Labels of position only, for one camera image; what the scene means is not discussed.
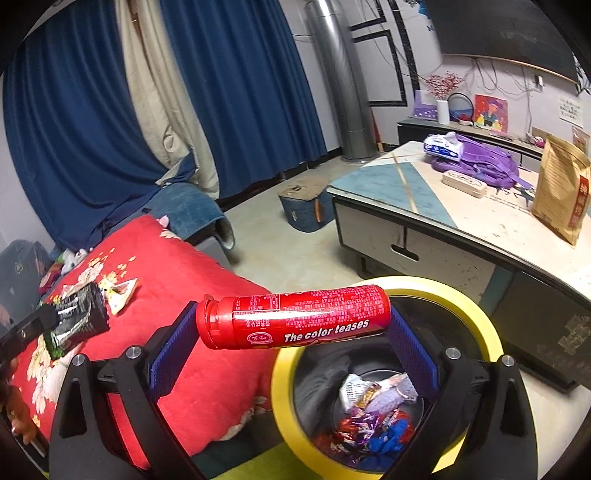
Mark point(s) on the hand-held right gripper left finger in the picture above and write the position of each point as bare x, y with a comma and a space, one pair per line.
171, 353

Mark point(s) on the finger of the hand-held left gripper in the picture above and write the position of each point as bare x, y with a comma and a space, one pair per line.
27, 330

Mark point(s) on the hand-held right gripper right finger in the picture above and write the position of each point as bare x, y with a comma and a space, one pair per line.
411, 353

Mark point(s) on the black snack packet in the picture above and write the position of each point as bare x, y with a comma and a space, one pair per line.
76, 314

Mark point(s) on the red plastic bottle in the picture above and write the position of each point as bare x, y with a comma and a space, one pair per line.
300, 318

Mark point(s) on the yellow rimmed trash bin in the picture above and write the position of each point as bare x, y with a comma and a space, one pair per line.
286, 369

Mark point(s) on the person's left hand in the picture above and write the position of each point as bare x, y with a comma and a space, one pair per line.
21, 410

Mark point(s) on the grey heart print sofa cover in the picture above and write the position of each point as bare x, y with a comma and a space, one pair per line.
23, 267

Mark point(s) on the crumpled white wrapper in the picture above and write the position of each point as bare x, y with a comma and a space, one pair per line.
353, 390

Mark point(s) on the shiny red foil wrapper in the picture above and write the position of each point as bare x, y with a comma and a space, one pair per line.
395, 420

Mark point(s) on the yellow white snack packet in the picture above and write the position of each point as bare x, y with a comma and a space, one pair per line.
117, 295

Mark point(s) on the white green plush toy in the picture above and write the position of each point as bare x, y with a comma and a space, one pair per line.
74, 259

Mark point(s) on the blue plastic bag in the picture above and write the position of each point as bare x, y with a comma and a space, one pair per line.
390, 438

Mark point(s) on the blue and cream coffee table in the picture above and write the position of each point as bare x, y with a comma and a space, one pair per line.
461, 217

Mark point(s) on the blue denim sofa cover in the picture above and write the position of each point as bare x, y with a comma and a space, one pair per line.
194, 207

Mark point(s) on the beige power strip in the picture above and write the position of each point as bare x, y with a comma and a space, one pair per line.
464, 183

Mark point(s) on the blue storage box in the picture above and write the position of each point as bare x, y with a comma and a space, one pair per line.
300, 207

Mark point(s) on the purple backpack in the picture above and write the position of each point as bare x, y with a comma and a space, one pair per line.
489, 161

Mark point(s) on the white blue tissue pack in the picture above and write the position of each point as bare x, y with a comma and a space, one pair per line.
443, 146

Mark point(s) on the brown paper bag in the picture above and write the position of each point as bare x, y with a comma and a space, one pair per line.
558, 189

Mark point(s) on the dark tv cabinet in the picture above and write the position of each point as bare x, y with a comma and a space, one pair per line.
415, 131

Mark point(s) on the wide blue curtain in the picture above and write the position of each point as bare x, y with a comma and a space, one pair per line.
83, 115

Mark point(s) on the white vase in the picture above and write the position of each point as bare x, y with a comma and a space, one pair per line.
443, 113

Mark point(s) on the purple card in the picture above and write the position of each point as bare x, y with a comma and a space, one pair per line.
424, 108

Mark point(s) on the round desk ornament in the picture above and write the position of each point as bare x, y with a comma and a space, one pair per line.
459, 110

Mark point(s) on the red framed painting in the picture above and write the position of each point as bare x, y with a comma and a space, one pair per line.
491, 113

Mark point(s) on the beige curtain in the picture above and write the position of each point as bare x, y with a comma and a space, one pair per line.
152, 92

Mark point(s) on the red blossom branches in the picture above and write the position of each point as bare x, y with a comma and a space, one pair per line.
443, 83

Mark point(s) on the narrow blue curtain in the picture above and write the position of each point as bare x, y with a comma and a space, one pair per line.
249, 92

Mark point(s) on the grey tower air conditioner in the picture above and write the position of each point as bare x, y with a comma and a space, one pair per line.
341, 83

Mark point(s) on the black television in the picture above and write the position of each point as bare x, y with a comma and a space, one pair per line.
498, 32

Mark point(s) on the white paper wall note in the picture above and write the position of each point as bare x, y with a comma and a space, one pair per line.
569, 108

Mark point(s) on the white wall socket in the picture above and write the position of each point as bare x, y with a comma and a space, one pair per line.
538, 81

